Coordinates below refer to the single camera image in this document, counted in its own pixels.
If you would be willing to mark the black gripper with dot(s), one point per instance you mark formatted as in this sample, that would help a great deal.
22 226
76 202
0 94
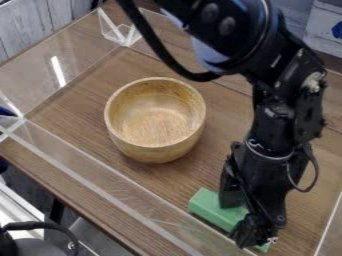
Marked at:
256 179

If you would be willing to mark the green rectangular block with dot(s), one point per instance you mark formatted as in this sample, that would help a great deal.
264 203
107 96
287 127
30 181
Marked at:
203 205

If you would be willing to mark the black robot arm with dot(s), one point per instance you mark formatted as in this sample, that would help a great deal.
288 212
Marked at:
240 38

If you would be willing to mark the brown wooden bowl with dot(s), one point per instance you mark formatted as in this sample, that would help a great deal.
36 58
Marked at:
155 118

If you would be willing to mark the black table leg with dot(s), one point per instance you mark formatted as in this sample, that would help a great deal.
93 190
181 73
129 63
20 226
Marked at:
56 211

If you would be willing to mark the clear acrylic corner bracket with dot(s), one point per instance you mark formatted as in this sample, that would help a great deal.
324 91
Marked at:
119 33

